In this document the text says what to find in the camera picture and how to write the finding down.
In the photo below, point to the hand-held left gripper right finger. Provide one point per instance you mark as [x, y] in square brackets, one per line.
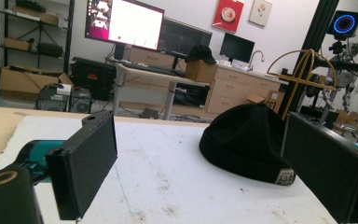
[323, 168]

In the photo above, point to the closed cardboard box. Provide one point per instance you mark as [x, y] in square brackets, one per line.
[200, 72]

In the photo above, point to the open cardboard box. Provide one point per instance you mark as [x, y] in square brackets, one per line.
[24, 82]

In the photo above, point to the black cap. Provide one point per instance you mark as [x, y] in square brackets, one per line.
[200, 53]

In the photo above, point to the grey computer tower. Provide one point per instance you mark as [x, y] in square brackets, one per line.
[80, 101]

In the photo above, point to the wide dark monitor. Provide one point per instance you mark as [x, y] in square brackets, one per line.
[183, 39]

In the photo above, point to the black beanie hat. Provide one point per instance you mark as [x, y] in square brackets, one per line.
[245, 140]

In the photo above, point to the beige framed picture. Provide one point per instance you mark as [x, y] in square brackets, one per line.
[260, 11]

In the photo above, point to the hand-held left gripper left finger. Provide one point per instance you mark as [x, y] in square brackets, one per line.
[82, 169]

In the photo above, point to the grey standing desk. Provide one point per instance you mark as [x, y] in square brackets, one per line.
[155, 76]

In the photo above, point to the black metal shelf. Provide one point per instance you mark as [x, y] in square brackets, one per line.
[34, 34]

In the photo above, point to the grey robot on stand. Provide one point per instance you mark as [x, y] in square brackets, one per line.
[343, 77]

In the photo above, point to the large lit monitor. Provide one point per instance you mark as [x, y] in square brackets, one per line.
[133, 23]

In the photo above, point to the black metal post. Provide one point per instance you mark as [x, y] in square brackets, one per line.
[315, 34]

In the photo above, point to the chrome faucet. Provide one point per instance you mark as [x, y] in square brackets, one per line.
[256, 57]

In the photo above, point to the black computer tower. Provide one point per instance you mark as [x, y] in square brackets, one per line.
[51, 99]

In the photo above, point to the red framed picture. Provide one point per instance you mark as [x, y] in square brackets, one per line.
[228, 15]

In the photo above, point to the black equipment case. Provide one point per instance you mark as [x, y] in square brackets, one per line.
[93, 77]

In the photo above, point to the small black monitor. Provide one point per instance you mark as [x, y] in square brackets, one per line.
[236, 47]

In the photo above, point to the wooden drawer cabinet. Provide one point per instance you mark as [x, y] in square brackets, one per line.
[233, 88]

